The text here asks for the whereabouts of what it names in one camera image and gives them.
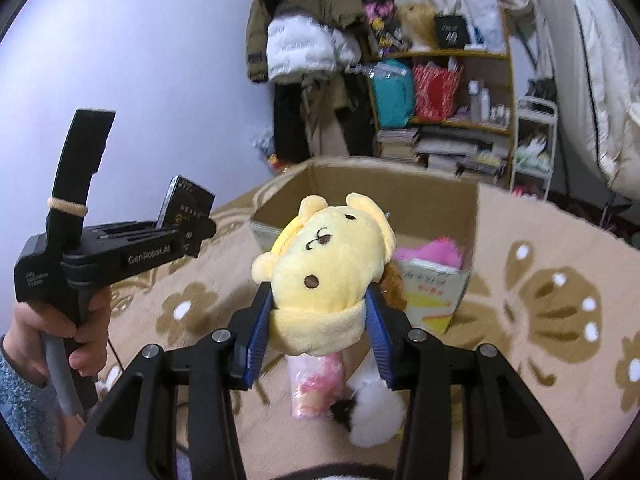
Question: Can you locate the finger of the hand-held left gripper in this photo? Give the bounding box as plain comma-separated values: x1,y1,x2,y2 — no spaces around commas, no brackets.
159,175,217,261

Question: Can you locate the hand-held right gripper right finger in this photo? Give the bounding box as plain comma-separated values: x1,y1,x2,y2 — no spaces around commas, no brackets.
365,290,586,480

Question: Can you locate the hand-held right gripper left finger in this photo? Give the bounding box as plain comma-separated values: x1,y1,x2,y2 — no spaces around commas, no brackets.
57,282,276,480

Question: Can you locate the yellow dog plush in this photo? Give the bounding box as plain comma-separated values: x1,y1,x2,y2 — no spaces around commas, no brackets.
251,192,407,358

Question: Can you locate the pink fluffy plush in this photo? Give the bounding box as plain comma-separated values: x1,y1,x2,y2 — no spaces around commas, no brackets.
395,237,463,268

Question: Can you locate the cardboard box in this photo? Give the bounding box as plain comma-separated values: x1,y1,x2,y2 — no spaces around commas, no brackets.
250,156,481,335

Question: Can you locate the person's left forearm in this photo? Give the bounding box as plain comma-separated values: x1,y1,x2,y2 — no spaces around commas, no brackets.
0,332,88,471

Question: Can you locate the person's left hand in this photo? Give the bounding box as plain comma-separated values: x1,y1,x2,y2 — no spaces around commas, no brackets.
11,287,112,378

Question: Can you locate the white black fluffy plush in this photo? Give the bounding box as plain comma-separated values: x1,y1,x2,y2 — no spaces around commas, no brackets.
330,360,407,448

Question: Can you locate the pink swirl roll plush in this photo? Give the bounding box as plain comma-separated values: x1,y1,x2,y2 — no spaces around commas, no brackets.
289,354,347,420

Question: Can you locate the plastic bag of toys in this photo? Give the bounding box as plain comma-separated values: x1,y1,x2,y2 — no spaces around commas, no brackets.
255,130,296,173

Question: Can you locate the black hanging garment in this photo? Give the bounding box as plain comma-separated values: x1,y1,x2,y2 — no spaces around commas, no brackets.
272,82,311,161

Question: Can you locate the beige hanging garment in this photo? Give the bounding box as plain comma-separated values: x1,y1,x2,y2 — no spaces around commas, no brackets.
302,77,351,158

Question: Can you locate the white puffer jacket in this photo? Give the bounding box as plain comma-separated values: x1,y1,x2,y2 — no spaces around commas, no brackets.
266,14,362,83

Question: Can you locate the stack of books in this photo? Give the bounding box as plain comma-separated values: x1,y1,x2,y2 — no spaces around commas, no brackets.
376,127,421,163

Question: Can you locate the pile of papers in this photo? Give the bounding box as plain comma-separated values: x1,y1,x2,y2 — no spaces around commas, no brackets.
417,127,508,183

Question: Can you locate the teal bag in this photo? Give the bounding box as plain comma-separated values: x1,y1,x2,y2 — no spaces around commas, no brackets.
372,59,417,128

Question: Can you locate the red patterned bag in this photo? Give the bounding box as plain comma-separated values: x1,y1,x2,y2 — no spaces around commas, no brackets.
412,62,463,122

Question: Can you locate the black pink printed bag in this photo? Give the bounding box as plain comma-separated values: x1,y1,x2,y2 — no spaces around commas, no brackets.
362,0,401,56

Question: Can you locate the row of cosmetic bottles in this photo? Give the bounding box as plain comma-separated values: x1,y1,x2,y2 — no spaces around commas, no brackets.
467,80,511,123

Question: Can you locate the white trolley cart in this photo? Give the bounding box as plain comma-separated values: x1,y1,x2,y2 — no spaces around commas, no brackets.
511,97,560,201

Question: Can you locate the blonde wig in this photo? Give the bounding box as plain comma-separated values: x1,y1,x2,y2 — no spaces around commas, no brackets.
397,1,438,52

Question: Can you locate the wooden shelf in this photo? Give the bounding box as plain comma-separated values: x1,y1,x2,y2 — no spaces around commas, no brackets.
367,5,516,188

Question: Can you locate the black box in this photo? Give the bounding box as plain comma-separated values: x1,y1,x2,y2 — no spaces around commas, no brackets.
433,14,471,51

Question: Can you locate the white plastic bag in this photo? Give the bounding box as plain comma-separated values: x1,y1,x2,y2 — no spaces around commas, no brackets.
462,0,506,53

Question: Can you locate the beige hair tie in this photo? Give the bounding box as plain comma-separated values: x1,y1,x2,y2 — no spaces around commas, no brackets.
47,197,90,217

